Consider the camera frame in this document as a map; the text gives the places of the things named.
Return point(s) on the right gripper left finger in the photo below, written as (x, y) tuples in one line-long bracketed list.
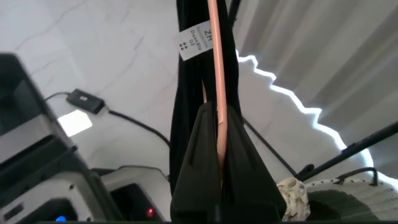
[(196, 186)]

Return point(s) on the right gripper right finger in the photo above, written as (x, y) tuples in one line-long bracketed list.
[(248, 186)]

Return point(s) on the cream printed garment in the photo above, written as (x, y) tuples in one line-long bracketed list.
[(292, 199)]

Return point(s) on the black shorts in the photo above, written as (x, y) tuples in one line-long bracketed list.
[(189, 93)]

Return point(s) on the pink clothes hanger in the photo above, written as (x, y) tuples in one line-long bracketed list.
[(217, 62)]

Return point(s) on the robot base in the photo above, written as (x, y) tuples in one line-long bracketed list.
[(31, 155)]

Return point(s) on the white laundry basket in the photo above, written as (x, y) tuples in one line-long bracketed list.
[(357, 193)]

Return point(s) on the black power adapter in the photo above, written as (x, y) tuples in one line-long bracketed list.
[(84, 101)]

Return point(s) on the white curtain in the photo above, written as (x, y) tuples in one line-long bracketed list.
[(326, 46)]

